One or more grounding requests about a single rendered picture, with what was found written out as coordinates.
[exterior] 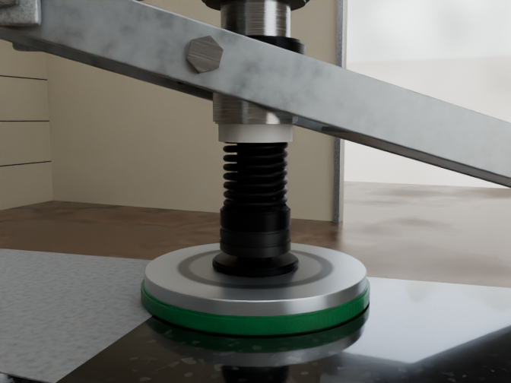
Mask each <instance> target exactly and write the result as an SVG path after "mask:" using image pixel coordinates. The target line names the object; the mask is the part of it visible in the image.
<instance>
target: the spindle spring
mask: <svg viewBox="0 0 511 383"><path fill-rule="evenodd" d="M286 147H288V143H287V142H274V143H273V144H251V145H227V146H224V147H223V151H224V152H226V153H251V152H265V151H274V153H269V154H242V155H237V154H226V155H225V156H224V157H223V160H224V161H226V162H259V161H269V160H273V161H274V162H272V163H253V164H237V163H227V164H224V166H223V168H224V170H226V171H229V172H228V173H225V174H224V175H223V178H224V179H226V180H231V181H229V182H225V183H224V184H223V186H224V188H226V189H229V190H226V191H225V192H224V194H223V196H224V197H225V198H229V199H226V200H225V201H224V202H223V203H224V206H225V207H228V208H234V209H259V208H268V207H277V206H287V205H286V204H285V203H286V202H287V196H286V195H285V194H286V193H287V191H288V189H287V186H285V185H286V184H287V181H288V179H287V178H286V177H285V176H286V175H287V174H288V171H287V169H286V168H285V166H287V165H288V161H287V160H286V159H285V157H287V155H288V152H287V151H286V150H283V149H285V148H286ZM265 170H274V172H269V173H237V172H252V171H265ZM268 179H273V180H274V181H270V182H249V183H238V182H237V181H258V180H268ZM271 188H273V189H275V190H272V191H258V192H237V190H239V191H248V190H263V189H271ZM265 198H276V199H272V200H267V201H237V199H240V200H252V199H265Z"/></svg>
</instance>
